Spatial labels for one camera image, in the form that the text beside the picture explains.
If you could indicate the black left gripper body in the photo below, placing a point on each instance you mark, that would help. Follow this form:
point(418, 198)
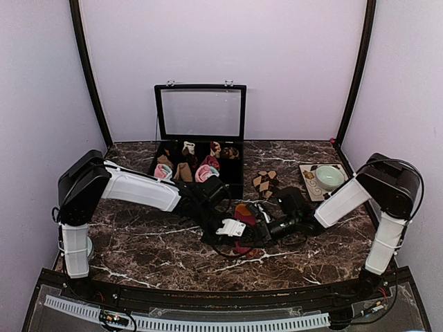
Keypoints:
point(214, 241)

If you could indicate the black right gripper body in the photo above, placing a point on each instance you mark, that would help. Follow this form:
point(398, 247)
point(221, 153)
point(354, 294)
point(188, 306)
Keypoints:
point(271, 235)

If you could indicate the maroon purple orange striped sock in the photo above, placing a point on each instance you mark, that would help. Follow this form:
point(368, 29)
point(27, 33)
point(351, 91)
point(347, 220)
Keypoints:
point(244, 215)

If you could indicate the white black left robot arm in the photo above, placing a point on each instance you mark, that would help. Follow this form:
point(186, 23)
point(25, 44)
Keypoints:
point(93, 178)

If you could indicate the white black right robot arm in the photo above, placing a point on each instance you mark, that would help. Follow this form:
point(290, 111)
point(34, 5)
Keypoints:
point(394, 188)

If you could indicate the brown argyle rolled sock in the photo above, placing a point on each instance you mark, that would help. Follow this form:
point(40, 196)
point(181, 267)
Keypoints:
point(266, 183)

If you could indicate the pink white rolled sock right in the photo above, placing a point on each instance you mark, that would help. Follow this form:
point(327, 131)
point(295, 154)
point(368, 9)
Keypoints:
point(204, 172)

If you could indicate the pink white rolled sock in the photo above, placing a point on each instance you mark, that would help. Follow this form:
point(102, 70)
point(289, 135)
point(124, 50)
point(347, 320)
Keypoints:
point(204, 172)
point(163, 171)

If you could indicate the brown tan rolled sock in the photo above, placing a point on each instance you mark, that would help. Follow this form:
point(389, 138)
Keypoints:
point(183, 173)

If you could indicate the maroon teal rolled sock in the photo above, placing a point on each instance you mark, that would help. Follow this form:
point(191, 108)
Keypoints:
point(211, 161)

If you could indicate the square floral ceramic plate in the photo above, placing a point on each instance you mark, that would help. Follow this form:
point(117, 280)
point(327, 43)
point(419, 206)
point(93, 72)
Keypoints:
point(307, 171)

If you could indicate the pink white rolled sock left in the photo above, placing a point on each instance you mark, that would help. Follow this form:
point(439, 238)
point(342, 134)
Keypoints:
point(163, 171)

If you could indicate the pale green ceramic bowl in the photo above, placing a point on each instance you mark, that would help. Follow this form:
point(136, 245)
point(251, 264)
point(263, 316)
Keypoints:
point(329, 178)

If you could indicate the leopard pattern rolled sock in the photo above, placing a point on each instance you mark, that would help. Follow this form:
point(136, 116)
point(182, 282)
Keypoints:
point(230, 153)

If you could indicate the cream brown rolled sock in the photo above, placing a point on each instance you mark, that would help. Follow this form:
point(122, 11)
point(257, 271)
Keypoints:
point(188, 148)

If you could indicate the black sock organizer box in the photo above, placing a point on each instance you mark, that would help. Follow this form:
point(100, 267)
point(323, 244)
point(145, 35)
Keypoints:
point(209, 115)

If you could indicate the pale green bowl left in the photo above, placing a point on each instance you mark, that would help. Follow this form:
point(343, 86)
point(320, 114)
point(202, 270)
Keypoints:
point(90, 249)

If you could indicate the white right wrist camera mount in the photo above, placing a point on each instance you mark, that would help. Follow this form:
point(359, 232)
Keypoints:
point(259, 212)

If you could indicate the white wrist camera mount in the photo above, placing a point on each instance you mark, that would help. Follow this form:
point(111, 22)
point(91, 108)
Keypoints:
point(231, 228)
point(259, 212)

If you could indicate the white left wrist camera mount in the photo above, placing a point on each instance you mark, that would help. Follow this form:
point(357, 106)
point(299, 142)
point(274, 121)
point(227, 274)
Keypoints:
point(231, 228)

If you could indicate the white slotted cable duct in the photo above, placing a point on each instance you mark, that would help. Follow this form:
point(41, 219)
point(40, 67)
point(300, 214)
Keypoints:
point(133, 322)

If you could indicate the black front table rail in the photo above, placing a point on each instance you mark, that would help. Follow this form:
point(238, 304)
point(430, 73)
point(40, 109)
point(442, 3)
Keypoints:
point(143, 299)

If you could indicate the black right frame post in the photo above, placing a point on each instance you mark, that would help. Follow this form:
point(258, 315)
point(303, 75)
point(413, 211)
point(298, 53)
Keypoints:
point(358, 71)

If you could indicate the black frame post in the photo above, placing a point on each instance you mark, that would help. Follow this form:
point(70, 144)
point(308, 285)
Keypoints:
point(85, 61)
point(358, 71)

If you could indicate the black left frame post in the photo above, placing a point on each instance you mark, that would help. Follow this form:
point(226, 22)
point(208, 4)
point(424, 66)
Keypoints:
point(85, 61)

